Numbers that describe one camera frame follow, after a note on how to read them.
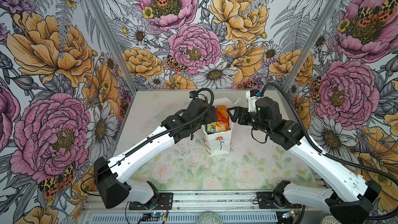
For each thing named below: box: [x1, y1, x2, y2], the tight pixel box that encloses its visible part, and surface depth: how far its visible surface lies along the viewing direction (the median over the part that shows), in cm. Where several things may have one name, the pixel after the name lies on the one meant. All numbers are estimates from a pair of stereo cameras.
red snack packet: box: [216, 107, 230, 123], surface depth 84 cm
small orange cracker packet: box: [212, 121, 231, 133], surface depth 78 cm
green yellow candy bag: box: [205, 123, 217, 135], surface depth 78 cm
